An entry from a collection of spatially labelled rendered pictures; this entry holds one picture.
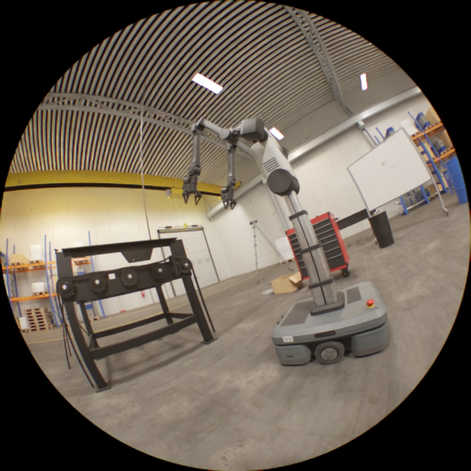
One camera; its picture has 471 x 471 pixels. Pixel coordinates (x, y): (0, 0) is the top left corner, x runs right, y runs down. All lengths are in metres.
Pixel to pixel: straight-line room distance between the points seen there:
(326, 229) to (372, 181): 2.35
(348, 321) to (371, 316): 0.11
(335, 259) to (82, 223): 11.83
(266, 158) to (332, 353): 1.15
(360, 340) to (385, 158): 3.84
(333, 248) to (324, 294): 1.38
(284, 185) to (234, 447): 1.28
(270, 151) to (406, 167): 3.54
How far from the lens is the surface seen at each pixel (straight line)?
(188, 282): 1.74
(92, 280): 1.50
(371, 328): 0.90
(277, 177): 0.99
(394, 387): 0.85
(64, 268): 1.59
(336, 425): 0.77
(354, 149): 11.19
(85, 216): 11.87
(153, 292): 11.01
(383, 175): 4.26
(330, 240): 2.34
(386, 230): 3.43
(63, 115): 9.50
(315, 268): 0.97
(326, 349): 0.94
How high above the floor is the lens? 0.68
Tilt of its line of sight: 11 degrees up
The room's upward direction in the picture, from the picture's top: 19 degrees counter-clockwise
